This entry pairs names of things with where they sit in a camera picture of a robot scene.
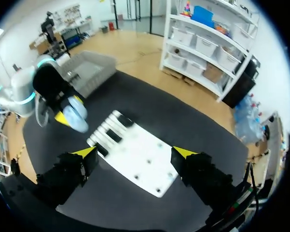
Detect white cable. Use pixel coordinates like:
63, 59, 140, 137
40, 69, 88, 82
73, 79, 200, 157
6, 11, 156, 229
35, 94, 51, 128

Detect white plate with black stands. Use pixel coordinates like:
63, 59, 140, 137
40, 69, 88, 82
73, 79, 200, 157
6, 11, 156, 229
86, 110, 179, 199

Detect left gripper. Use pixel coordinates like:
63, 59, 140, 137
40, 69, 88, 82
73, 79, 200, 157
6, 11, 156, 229
32, 66, 84, 127

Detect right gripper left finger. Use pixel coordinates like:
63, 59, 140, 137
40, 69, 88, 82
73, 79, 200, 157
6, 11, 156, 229
35, 145, 99, 211

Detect grey slotted basket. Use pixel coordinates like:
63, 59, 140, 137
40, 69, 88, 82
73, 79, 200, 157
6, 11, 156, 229
55, 50, 117, 99

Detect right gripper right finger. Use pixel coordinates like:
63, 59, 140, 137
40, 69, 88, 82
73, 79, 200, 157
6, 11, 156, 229
170, 145, 235, 211

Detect pale blue earbud case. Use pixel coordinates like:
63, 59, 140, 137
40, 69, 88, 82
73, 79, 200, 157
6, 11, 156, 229
62, 97, 89, 133

